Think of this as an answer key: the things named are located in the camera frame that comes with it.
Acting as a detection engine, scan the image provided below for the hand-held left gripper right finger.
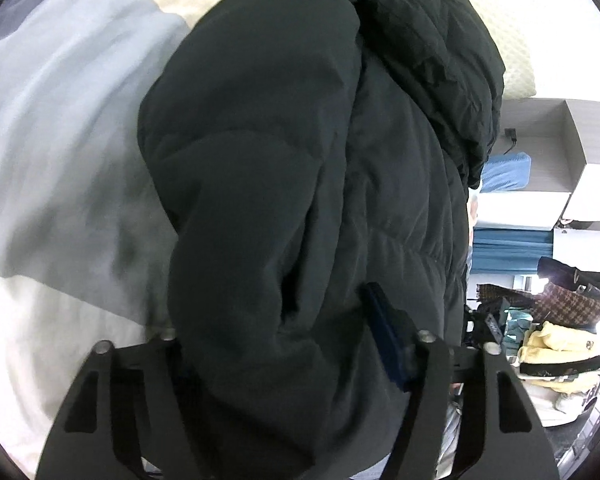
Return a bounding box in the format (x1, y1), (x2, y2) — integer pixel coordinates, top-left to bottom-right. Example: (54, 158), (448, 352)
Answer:
(362, 282), (561, 480)

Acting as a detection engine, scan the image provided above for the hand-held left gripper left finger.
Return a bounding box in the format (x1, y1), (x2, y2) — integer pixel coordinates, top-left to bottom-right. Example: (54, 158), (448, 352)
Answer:
(35, 331), (192, 480)

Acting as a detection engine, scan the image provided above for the black puffer jacket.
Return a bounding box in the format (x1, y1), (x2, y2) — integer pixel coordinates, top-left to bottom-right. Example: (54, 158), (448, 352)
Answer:
(137, 0), (506, 480)

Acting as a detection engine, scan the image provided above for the yellow fleece jacket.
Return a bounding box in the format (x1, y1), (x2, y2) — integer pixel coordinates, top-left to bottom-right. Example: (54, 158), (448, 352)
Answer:
(519, 321), (600, 396)

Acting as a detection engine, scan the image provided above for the blue curtain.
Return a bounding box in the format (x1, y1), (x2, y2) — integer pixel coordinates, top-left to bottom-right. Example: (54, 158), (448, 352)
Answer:
(471, 230), (554, 276)

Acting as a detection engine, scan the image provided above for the blue chair cover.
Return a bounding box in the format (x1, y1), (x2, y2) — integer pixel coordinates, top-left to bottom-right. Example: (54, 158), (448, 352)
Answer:
(479, 152), (532, 195)

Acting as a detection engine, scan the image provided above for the grey cabinet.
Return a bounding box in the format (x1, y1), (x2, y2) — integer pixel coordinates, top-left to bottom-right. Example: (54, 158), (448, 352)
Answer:
(475, 99), (600, 233)

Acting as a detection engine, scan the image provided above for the patchwork quilt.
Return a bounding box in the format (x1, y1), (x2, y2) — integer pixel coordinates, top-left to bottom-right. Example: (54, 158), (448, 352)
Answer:
(0, 0), (326, 480)

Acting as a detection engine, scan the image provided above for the cream quilted headboard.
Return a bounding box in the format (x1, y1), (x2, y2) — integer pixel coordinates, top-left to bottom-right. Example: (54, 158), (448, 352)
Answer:
(450, 0), (538, 102)

